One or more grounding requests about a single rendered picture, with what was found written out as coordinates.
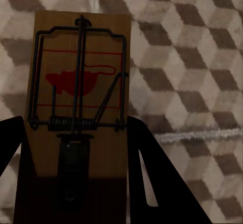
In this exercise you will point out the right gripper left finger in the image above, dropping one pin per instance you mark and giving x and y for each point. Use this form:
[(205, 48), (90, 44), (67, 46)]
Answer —
[(11, 131)]

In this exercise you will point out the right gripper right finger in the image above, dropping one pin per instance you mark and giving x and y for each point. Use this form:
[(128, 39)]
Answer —
[(176, 203)]

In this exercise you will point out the mousetrap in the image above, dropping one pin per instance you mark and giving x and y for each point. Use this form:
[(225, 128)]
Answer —
[(74, 153)]

